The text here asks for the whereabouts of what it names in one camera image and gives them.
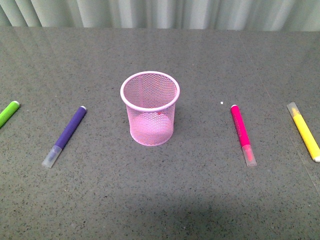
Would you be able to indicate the pink marker pen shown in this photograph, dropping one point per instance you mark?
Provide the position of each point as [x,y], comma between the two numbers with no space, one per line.
[243,136]

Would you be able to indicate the pink mesh pen cup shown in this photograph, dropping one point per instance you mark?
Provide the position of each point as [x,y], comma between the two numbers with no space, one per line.
[150,98]

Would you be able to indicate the green marker pen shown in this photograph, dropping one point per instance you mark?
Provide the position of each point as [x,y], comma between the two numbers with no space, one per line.
[7,113]

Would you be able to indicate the yellow marker pen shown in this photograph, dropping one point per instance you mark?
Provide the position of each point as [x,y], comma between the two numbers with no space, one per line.
[304,132]

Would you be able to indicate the purple marker pen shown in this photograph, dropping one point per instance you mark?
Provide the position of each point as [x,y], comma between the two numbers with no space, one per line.
[62,141]

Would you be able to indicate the grey pleated curtain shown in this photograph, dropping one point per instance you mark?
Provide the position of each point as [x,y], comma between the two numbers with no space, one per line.
[238,15]

